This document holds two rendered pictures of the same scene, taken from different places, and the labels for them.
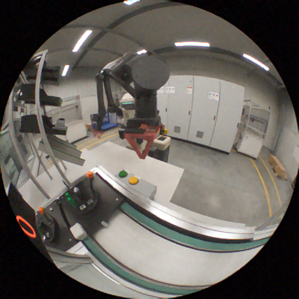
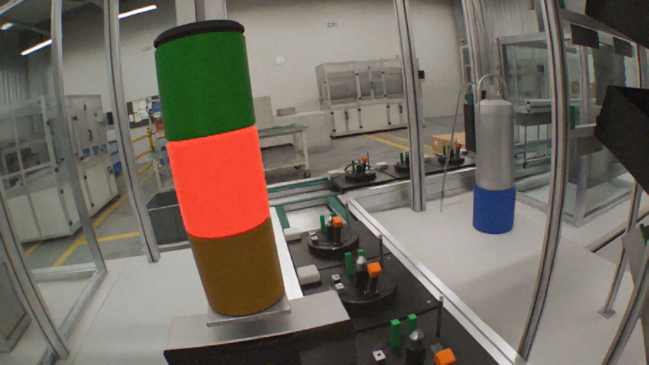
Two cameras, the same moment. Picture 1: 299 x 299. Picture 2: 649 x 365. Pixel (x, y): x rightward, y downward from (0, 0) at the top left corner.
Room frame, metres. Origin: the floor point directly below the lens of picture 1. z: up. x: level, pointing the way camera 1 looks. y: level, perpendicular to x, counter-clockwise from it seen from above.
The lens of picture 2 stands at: (0.08, 0.08, 1.37)
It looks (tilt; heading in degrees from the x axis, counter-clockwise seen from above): 16 degrees down; 136
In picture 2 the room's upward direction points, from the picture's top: 7 degrees counter-clockwise
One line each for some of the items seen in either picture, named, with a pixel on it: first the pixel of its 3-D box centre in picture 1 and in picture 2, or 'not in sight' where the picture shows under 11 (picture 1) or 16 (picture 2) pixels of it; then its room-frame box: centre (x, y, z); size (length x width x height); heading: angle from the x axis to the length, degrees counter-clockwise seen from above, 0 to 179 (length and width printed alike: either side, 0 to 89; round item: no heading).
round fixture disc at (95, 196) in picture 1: (83, 198); not in sight; (0.12, 0.26, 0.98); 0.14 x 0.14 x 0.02
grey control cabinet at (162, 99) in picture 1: (160, 107); not in sight; (3.50, -0.43, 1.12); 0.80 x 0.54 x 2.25; 57
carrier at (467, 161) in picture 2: not in sight; (450, 152); (-0.59, 1.63, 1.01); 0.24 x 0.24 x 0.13; 57
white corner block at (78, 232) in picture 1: (79, 232); not in sight; (-0.02, 0.23, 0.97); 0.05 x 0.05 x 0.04; 57
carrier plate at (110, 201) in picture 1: (86, 200); not in sight; (0.12, 0.26, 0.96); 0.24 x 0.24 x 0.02; 57
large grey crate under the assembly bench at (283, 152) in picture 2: not in sight; (277, 153); (-4.45, 3.48, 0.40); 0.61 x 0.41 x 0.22; 57
